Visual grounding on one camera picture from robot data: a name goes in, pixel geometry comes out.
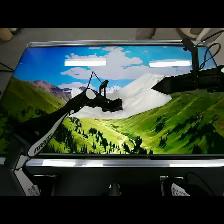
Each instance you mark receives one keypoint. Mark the silver frame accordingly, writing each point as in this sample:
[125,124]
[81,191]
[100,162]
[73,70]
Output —
[133,162]

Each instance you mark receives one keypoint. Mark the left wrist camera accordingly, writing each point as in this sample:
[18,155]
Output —
[104,87]

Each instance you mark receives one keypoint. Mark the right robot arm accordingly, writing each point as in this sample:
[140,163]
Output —
[196,82]

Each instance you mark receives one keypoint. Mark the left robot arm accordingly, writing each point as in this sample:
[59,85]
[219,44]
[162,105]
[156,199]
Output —
[46,136]

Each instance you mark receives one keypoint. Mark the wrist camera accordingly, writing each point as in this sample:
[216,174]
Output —
[104,87]
[195,63]

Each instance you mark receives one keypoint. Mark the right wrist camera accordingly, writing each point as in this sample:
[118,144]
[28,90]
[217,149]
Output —
[195,63]

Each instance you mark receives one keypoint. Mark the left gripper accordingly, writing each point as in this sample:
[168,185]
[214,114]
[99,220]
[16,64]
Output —
[110,104]

